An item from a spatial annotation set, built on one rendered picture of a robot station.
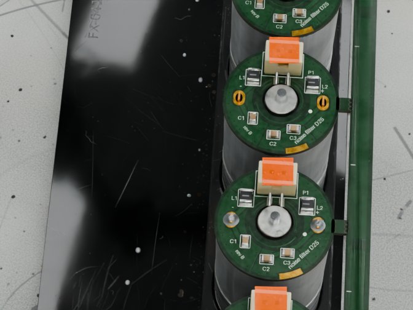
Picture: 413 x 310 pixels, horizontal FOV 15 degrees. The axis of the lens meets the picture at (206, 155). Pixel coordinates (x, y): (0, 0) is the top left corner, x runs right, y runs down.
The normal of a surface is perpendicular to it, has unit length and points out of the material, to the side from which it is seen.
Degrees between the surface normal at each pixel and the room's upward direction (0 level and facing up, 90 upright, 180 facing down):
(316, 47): 90
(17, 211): 0
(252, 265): 0
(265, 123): 0
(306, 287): 90
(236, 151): 90
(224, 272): 90
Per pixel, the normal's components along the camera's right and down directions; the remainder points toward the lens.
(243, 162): -0.66, 0.69
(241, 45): -0.84, 0.51
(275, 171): 0.00, -0.39
